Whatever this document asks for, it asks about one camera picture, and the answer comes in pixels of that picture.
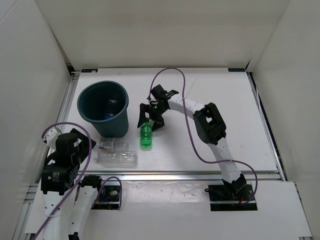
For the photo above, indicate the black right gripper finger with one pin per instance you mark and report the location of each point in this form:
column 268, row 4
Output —
column 143, row 110
column 158, row 122

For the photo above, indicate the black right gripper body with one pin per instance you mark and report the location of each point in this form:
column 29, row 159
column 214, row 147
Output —
column 157, row 111

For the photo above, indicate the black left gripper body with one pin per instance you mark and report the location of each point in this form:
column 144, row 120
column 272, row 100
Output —
column 77, row 155

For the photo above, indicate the green plastic soda bottle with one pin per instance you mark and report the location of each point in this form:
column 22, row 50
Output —
column 146, row 136

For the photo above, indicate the clear bottle orange white label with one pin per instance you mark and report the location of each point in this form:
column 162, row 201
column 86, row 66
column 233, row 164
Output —
column 113, row 144

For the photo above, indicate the clear bottle blue label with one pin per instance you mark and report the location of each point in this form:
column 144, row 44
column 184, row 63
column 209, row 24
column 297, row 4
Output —
column 111, row 109

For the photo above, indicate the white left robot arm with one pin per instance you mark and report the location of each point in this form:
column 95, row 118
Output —
column 67, row 194

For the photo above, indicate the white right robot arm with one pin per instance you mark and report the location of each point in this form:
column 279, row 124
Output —
column 209, row 125

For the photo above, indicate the dark teal plastic bin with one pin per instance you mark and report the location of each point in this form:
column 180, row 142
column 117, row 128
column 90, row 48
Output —
column 91, row 104

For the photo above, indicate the large clear plastic bottle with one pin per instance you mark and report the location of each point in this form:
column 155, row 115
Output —
column 117, row 159

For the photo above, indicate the aluminium front table rail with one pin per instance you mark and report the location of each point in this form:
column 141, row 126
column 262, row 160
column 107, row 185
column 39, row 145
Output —
column 181, row 175

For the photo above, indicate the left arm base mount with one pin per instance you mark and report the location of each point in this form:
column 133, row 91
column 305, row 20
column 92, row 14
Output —
column 110, row 198

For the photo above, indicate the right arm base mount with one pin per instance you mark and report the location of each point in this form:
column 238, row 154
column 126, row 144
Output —
column 222, row 200

